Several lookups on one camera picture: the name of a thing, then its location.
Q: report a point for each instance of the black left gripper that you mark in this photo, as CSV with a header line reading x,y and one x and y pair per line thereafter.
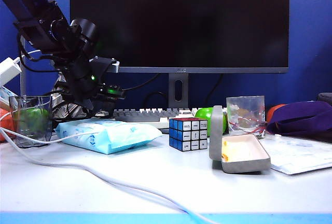
x,y
83,78

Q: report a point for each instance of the light blue wipes pack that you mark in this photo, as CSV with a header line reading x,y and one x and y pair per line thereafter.
x,y
103,141

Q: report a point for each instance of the dark clear faceted cup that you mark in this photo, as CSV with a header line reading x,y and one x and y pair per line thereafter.
x,y
15,104

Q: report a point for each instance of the grey felt glasses case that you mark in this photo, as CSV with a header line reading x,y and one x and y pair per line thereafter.
x,y
243,167

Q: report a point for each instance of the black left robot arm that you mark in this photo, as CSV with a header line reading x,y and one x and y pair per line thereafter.
x,y
31,6

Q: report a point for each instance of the grey and white keyboard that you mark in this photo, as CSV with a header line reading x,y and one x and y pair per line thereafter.
x,y
140,116

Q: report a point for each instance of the green apple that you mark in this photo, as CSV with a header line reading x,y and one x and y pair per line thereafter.
x,y
203,115
33,120

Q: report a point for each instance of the grey monitor stand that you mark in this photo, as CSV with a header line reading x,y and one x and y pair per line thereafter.
x,y
172,99

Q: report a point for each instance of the orange fruit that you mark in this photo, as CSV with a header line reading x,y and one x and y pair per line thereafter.
x,y
5,123
272,112

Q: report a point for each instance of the light blue patterned box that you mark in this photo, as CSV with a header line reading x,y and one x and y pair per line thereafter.
x,y
3,94

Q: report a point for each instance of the white power adapter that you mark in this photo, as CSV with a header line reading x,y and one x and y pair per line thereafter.
x,y
9,71

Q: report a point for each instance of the rubiks cube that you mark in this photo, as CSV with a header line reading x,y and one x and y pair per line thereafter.
x,y
186,136

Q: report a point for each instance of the black computer monitor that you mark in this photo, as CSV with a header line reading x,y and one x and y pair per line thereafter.
x,y
194,21

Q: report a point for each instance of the yellow cleaning cloth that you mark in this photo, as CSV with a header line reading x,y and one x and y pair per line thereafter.
x,y
233,154

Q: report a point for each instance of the clear printed glass cup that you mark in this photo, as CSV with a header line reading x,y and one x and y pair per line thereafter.
x,y
246,112

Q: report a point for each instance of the purple cloth bag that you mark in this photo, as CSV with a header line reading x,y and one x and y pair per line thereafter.
x,y
298,120

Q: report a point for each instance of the dark grey pouch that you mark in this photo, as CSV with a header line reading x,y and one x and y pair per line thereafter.
x,y
325,98

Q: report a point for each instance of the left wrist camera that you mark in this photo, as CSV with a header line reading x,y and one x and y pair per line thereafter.
x,y
112,66

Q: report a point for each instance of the grey partition post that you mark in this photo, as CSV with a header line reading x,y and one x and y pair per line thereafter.
x,y
23,73

